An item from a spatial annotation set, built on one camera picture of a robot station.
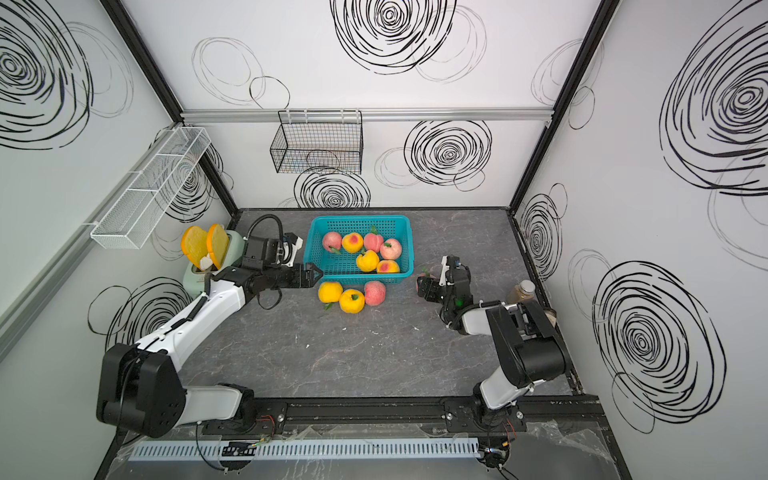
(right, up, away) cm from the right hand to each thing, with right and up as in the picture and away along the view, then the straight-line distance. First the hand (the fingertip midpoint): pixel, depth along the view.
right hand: (429, 280), depth 95 cm
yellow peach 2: (-31, -3, -3) cm, 31 cm away
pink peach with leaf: (-18, +12, +7) cm, 23 cm away
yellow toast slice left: (-68, +12, -12) cm, 70 cm away
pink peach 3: (-2, +1, +1) cm, 2 cm away
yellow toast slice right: (-62, +12, -11) cm, 64 cm away
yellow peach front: (-20, +6, +2) cm, 21 cm away
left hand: (-36, +4, -10) cm, 37 cm away
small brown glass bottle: (+26, -2, -8) cm, 27 cm away
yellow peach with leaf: (-24, -5, -6) cm, 26 cm away
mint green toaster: (-66, +2, -13) cm, 67 cm away
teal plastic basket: (-29, +3, +7) cm, 31 cm away
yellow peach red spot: (-26, +12, +7) cm, 29 cm away
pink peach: (-33, +13, +8) cm, 36 cm away
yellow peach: (-14, +4, +1) cm, 14 cm away
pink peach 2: (-17, -3, -3) cm, 18 cm away
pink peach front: (-12, +10, +7) cm, 17 cm away
